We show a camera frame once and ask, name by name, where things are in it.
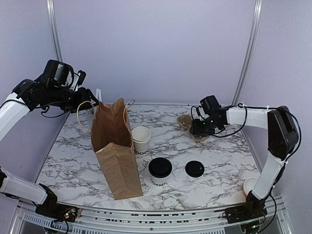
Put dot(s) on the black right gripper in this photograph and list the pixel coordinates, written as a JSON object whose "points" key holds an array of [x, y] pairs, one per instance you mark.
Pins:
{"points": [[196, 128]]}

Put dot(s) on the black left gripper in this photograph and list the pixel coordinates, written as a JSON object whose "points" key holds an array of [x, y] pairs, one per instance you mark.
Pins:
{"points": [[83, 101]]}

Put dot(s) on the brown paper bag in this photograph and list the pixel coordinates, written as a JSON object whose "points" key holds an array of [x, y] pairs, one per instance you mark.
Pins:
{"points": [[113, 146]]}

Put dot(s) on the black plastic cup lid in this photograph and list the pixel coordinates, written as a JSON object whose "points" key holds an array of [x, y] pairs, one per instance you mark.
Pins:
{"points": [[160, 167]]}

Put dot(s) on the white paper coffee cup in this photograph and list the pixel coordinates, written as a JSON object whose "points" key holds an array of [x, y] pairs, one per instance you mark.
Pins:
{"points": [[159, 181]]}

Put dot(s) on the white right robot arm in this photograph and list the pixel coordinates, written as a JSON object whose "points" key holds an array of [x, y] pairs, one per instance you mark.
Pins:
{"points": [[284, 138]]}

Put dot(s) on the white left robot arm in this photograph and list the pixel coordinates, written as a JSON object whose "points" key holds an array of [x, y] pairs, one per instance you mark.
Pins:
{"points": [[25, 148]]}

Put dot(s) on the white cup with stirrers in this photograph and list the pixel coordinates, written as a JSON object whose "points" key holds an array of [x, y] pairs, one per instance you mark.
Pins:
{"points": [[98, 95]]}

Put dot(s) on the black cup lid stack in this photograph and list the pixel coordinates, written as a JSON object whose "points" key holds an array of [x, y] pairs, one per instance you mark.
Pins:
{"points": [[194, 168]]}

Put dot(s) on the stacked white paper cups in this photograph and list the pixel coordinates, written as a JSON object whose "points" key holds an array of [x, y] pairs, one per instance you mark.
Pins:
{"points": [[141, 137]]}

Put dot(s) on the white orange paper cup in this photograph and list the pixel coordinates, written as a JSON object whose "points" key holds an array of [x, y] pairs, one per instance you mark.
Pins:
{"points": [[249, 184]]}

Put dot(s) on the left aluminium frame post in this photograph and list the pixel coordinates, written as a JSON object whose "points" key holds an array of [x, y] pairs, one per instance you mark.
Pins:
{"points": [[54, 29]]}

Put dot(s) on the aluminium frame post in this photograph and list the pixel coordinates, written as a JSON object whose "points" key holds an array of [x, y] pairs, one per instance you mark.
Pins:
{"points": [[249, 51], [54, 29]]}

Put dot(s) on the aluminium front rail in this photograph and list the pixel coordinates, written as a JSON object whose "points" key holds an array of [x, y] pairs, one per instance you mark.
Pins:
{"points": [[219, 220]]}

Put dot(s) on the right aluminium frame post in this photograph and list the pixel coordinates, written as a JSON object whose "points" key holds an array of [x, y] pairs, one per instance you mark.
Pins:
{"points": [[249, 51]]}

